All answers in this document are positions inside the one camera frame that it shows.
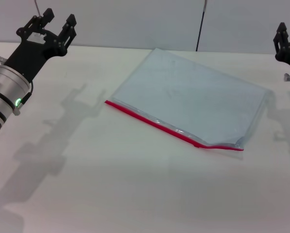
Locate black hanging cable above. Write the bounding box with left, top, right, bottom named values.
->
left=195, top=0, right=208, bottom=52

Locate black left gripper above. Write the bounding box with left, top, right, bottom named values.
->
left=5, top=8, right=77, bottom=84

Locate clear document bag red zipper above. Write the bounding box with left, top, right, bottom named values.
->
left=104, top=48, right=274, bottom=152

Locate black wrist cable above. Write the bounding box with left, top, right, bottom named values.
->
left=20, top=82, right=34, bottom=106

